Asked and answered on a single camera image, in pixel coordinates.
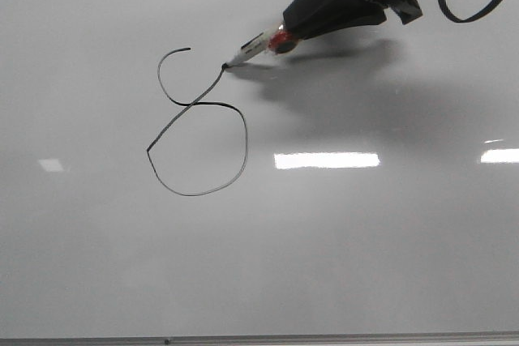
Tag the white whiteboard with aluminium frame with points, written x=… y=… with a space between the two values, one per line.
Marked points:
x=366 y=182

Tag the whiteboard marker with black cap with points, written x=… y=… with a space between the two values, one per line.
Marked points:
x=253 y=47

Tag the red round magnet in plastic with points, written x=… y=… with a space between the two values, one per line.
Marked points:
x=282 y=41

